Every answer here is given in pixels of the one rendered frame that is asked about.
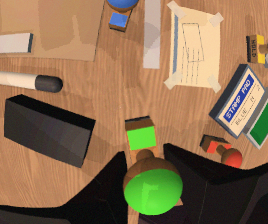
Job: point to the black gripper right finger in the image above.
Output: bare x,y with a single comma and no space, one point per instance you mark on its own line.
215,193

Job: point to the cream inspection card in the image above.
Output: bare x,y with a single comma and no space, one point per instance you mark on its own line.
194,56

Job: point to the yellow rubber stamp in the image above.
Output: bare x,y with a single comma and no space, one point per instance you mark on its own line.
256,49

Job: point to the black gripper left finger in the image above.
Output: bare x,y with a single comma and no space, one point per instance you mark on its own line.
99,202

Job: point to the red rubber stamp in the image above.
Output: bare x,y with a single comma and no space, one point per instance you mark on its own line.
230,156

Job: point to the tan flat board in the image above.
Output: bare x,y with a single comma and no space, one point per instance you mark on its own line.
63,29

